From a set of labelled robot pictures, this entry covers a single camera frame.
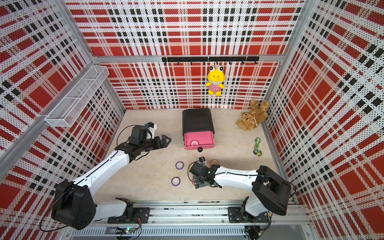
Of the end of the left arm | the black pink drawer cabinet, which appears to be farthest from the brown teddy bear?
the end of the left arm

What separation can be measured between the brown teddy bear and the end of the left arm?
21.7 inches

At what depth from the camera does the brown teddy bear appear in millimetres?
1039

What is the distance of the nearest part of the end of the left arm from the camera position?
0.71 m
